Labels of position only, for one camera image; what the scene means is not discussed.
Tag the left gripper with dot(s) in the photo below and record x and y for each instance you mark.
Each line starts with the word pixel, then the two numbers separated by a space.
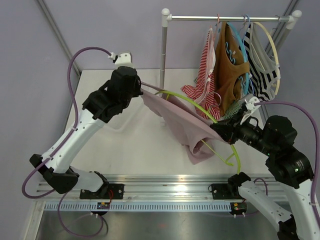
pixel 137 91

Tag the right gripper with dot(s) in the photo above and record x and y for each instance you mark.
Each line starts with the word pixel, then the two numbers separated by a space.
pixel 230 129

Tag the green striped tank top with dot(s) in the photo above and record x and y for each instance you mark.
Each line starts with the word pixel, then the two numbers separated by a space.
pixel 232 110

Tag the pink tank top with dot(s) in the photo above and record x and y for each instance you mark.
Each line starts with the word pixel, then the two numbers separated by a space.
pixel 189 129

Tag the red striped tank top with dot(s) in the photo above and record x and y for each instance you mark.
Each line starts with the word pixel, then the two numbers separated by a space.
pixel 203 92

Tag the green hanger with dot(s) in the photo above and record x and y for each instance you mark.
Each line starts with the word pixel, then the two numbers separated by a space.
pixel 234 150

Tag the brown tank top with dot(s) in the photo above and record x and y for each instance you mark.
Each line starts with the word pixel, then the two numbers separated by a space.
pixel 229 66

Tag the pink hanger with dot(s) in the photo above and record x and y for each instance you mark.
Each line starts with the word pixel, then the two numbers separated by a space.
pixel 217 25

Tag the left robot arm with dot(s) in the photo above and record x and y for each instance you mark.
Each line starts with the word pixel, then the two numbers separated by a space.
pixel 97 110

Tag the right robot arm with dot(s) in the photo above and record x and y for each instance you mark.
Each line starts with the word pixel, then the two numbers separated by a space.
pixel 290 168

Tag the black white striped tank top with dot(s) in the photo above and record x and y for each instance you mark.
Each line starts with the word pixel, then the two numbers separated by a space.
pixel 265 71

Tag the light blue hanger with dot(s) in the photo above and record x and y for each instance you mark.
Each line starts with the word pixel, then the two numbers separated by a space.
pixel 246 23

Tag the white plastic basket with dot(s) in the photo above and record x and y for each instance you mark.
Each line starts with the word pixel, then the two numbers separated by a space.
pixel 119 122

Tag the clothes rack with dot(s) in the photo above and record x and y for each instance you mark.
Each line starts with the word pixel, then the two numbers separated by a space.
pixel 285 25

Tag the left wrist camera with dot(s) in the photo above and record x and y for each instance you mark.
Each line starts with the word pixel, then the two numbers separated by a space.
pixel 123 59

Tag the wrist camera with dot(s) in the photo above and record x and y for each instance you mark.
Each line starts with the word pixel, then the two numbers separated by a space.
pixel 123 59
pixel 247 107

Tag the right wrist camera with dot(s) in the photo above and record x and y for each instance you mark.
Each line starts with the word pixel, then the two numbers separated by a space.
pixel 247 107

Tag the aluminium rail base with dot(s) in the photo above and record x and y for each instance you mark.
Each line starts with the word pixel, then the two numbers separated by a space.
pixel 158 193

